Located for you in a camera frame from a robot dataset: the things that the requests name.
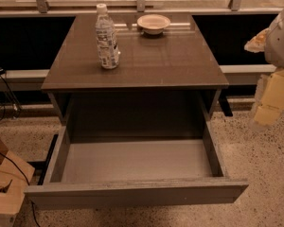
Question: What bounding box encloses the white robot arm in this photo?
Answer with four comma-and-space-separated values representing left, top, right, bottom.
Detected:
244, 9, 284, 131

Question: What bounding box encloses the black cable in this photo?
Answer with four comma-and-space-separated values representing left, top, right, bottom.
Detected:
0, 65, 42, 227

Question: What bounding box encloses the clear plastic water bottle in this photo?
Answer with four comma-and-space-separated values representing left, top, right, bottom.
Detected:
96, 4, 120, 69

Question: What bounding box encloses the grey drawer cabinet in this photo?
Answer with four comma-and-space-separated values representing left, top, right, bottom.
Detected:
41, 12, 234, 126

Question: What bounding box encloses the white ceramic bowl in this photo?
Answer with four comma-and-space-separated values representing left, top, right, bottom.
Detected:
137, 14, 170, 35

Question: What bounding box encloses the grey top drawer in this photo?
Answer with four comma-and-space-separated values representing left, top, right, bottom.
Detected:
26, 124, 248, 209

